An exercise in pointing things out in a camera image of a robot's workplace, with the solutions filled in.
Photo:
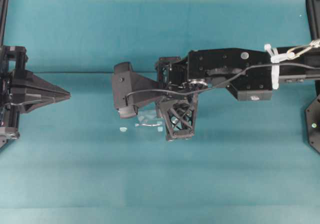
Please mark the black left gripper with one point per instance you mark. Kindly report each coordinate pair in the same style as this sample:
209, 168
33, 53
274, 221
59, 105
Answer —
14, 58

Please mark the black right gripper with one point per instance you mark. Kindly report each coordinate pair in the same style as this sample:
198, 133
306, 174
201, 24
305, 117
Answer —
177, 106

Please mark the silver zip bag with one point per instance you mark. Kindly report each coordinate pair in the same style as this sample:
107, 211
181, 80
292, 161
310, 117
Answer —
144, 119

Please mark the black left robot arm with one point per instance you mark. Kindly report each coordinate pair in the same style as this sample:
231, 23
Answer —
21, 91

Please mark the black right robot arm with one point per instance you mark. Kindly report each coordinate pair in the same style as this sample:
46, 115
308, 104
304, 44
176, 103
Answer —
248, 75

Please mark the white zip tie band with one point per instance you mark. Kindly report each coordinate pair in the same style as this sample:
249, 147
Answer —
275, 59

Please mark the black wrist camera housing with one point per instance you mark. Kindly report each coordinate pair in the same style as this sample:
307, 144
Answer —
125, 84

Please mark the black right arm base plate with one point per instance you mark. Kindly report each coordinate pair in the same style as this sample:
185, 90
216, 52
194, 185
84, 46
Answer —
312, 117

